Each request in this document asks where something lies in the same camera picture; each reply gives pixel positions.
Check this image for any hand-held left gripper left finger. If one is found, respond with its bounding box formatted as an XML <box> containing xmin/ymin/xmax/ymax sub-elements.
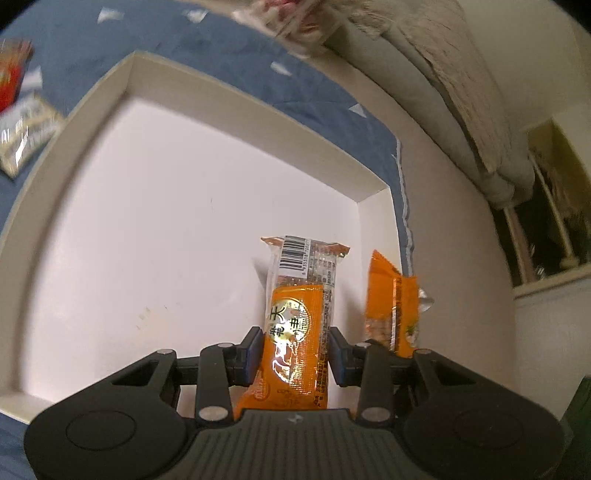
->
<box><xmin>111</xmin><ymin>326</ymin><xmax>264</xmax><ymax>424</ymax></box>

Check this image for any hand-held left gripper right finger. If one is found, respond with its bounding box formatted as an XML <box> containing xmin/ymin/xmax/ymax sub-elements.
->
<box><xmin>328</xmin><ymin>326</ymin><xmax>479</xmax><ymax>424</ymax></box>

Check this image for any orange snack packet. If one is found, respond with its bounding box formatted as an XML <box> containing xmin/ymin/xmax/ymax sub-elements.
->
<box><xmin>233</xmin><ymin>235</ymin><xmax>350</xmax><ymax>421</ymax></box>
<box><xmin>364</xmin><ymin>249</ymin><xmax>437</xmax><ymax>360</ymax></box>

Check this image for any white cardboard box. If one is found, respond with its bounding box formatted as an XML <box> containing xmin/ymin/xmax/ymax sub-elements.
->
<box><xmin>0</xmin><ymin>52</ymin><xmax>408</xmax><ymax>425</ymax></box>

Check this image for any dark green object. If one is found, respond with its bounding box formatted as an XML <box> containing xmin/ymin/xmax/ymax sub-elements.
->
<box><xmin>556</xmin><ymin>376</ymin><xmax>591</xmax><ymax>480</ymax></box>

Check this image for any white shelf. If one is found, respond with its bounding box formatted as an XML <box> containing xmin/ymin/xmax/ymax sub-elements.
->
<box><xmin>492</xmin><ymin>117</ymin><xmax>591</xmax><ymax>297</ymax></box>

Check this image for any grey duvet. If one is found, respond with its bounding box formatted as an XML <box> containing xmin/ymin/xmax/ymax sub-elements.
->
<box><xmin>323</xmin><ymin>0</ymin><xmax>537</xmax><ymax>209</ymax></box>

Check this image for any blue quilted blanket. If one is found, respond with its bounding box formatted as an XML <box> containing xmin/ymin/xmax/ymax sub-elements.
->
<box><xmin>0</xmin><ymin>0</ymin><xmax>415</xmax><ymax>480</ymax></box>

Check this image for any beige crinkled pillow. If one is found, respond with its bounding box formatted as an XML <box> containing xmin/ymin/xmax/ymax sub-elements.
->
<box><xmin>350</xmin><ymin>0</ymin><xmax>532</xmax><ymax>174</ymax></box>

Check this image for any clear case with pink doll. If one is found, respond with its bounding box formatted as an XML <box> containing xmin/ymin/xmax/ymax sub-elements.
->
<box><xmin>230</xmin><ymin>0</ymin><xmax>352</xmax><ymax>57</ymax></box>

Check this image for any red striped snack packet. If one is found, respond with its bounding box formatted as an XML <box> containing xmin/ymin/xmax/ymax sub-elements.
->
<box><xmin>0</xmin><ymin>39</ymin><xmax>36</xmax><ymax>114</ymax></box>

